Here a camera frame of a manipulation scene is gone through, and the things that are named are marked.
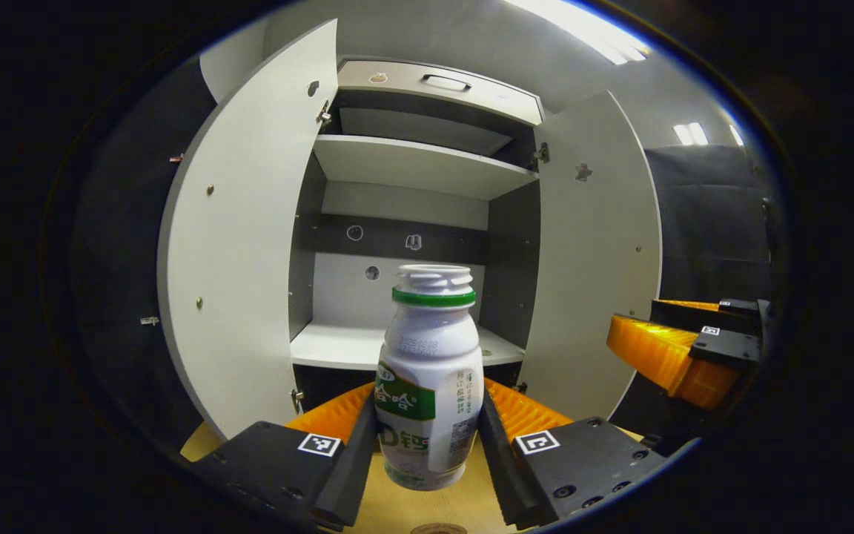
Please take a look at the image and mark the white cabinet door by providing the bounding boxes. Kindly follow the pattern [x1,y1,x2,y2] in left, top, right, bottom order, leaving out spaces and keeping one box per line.
[519,90,663,423]
[157,19,340,442]

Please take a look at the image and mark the black drawer handle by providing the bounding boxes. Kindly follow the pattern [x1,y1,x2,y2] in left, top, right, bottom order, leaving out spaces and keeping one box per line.
[420,73,473,93]

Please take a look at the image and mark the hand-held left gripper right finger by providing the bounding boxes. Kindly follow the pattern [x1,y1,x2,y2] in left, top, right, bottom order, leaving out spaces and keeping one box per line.
[479,378,669,530]

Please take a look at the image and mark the white cabinet drawer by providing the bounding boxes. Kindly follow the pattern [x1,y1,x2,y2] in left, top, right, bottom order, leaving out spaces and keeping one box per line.
[337,59,545,126]

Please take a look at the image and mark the white green label bottle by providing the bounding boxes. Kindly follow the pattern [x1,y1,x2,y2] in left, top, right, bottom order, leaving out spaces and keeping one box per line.
[374,264,486,492]

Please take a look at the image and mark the small ceiling light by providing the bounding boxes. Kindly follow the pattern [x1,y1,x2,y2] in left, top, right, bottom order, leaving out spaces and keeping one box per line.
[673,122,745,148]

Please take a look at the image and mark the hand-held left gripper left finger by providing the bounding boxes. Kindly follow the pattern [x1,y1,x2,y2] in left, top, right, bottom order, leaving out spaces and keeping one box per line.
[190,382,380,530]

